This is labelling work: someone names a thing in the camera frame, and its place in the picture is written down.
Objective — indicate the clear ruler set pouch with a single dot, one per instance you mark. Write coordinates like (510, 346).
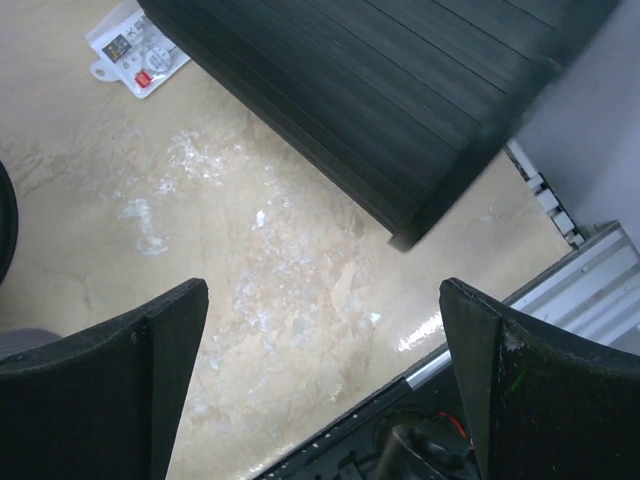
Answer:
(132, 50)

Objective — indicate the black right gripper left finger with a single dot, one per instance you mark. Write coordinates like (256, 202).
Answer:
(105, 402)

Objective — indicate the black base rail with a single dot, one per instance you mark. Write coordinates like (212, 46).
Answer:
(412, 428)

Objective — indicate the aluminium table frame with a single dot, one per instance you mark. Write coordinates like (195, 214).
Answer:
(510, 236)

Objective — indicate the black ribbed round bin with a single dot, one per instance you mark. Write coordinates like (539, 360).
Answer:
(401, 104)

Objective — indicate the grey slatted square basket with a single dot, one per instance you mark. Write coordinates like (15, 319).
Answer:
(9, 222)

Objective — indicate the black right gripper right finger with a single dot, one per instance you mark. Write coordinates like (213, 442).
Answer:
(540, 402)

